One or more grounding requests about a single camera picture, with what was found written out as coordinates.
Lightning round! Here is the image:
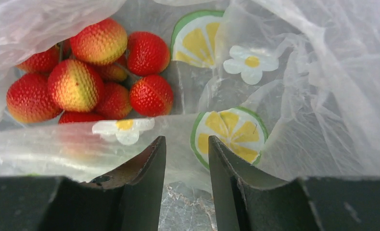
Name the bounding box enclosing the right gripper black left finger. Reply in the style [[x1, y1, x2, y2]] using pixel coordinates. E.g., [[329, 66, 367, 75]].
[[0, 136, 166, 231]]

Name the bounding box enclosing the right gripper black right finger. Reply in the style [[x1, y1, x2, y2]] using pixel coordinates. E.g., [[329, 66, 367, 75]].
[[208, 136, 380, 231]]

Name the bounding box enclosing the clear plastic bag of fruits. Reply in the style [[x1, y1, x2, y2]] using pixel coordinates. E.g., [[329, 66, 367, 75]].
[[0, 0, 380, 191]]

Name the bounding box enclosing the red fake strawberry bunch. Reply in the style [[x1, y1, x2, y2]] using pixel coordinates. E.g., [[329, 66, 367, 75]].
[[6, 18, 174, 123]]

